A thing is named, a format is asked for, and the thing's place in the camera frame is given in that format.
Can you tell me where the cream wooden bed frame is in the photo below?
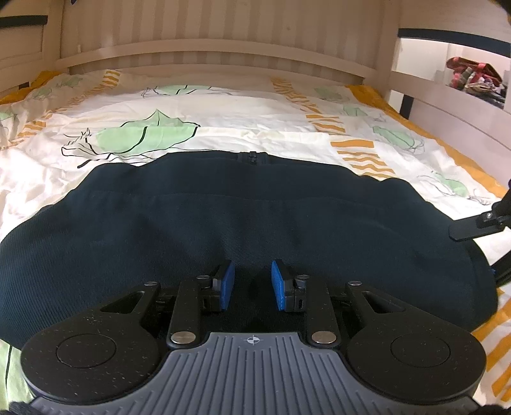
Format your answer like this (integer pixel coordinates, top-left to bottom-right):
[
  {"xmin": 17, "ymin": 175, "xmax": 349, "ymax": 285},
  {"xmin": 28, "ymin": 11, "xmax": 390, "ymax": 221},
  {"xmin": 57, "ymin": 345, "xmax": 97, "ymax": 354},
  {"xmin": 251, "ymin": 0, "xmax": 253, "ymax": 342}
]
[{"xmin": 0, "ymin": 0, "xmax": 511, "ymax": 192}]

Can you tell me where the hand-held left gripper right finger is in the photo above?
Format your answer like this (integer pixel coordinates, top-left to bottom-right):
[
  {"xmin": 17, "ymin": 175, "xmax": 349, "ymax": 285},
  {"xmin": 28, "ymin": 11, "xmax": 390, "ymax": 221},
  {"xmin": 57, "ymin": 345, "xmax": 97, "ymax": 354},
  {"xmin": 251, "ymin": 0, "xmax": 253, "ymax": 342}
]
[{"xmin": 271, "ymin": 259, "xmax": 405, "ymax": 346}]

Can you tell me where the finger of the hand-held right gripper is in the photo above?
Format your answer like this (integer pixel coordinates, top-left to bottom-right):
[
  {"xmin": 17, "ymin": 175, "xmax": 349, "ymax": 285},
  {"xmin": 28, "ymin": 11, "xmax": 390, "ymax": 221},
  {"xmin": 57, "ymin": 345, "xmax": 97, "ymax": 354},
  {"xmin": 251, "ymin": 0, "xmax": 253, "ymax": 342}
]
[
  {"xmin": 489, "ymin": 255, "xmax": 511, "ymax": 289},
  {"xmin": 448, "ymin": 191, "xmax": 511, "ymax": 241}
]

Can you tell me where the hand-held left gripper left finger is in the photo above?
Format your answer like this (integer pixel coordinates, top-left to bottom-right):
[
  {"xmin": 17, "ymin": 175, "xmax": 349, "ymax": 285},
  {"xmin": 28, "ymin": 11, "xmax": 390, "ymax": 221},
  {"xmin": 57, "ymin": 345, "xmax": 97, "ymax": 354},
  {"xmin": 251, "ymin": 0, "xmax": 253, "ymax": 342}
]
[{"xmin": 100, "ymin": 259, "xmax": 234, "ymax": 346}]

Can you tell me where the dark rail strip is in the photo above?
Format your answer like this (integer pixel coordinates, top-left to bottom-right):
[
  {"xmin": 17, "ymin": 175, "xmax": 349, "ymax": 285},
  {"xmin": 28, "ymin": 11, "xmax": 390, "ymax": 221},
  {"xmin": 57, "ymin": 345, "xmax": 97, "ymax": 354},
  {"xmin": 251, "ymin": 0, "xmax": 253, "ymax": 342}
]
[{"xmin": 397, "ymin": 28, "xmax": 511, "ymax": 57}]

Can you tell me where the leaf printed bed sheet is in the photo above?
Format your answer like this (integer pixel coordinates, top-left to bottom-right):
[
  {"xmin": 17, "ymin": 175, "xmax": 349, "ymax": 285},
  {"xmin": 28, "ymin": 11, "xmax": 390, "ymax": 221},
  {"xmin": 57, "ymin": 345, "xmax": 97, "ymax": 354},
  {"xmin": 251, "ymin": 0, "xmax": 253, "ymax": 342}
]
[{"xmin": 0, "ymin": 69, "xmax": 511, "ymax": 408}]

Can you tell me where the dark navy garment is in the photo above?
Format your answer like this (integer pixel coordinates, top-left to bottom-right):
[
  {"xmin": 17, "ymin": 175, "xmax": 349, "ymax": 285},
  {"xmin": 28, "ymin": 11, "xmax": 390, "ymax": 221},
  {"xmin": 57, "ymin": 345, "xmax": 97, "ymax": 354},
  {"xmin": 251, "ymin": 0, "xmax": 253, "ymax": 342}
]
[{"xmin": 0, "ymin": 149, "xmax": 500, "ymax": 352}]

